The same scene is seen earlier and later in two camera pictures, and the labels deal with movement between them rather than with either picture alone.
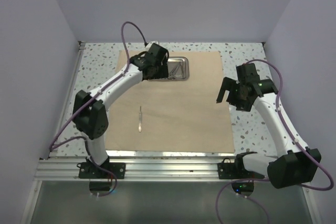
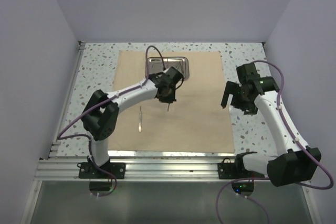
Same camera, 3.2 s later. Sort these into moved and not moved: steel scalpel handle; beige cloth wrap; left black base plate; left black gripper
Moved: left black gripper
Not moved: steel scalpel handle; left black base plate; beige cloth wrap
